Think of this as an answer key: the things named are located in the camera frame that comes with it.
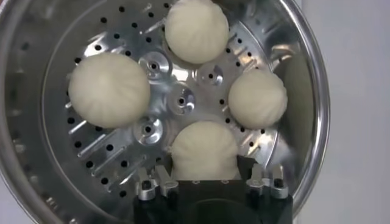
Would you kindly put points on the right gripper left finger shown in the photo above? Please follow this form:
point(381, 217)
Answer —
point(146, 184)

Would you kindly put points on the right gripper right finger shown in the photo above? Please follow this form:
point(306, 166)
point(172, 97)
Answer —
point(259, 179)

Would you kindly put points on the white steamed baozi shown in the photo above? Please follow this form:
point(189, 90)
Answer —
point(196, 30)
point(257, 97)
point(204, 149)
point(109, 89)

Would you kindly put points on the perforated steel steamer basket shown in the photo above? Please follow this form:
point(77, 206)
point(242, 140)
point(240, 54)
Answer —
point(45, 121)

